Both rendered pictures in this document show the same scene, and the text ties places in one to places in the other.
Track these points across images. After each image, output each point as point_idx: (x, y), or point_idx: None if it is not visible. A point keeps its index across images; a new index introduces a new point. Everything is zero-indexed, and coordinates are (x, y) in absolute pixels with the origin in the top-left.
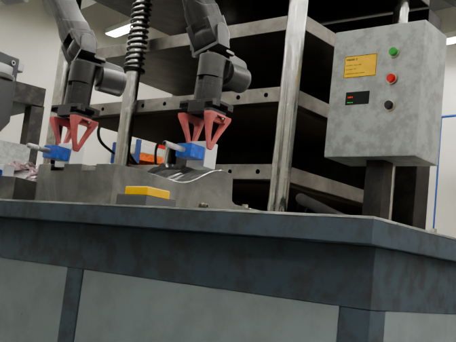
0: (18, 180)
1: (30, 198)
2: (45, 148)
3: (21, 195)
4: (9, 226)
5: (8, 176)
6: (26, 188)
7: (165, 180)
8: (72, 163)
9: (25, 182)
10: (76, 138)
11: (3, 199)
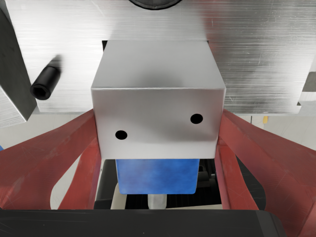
0: (22, 104)
1: (3, 28)
2: (165, 194)
3: (25, 67)
4: None
5: (5, 127)
6: (7, 62)
7: None
8: (240, 113)
9: (3, 77)
10: (240, 177)
11: (75, 114)
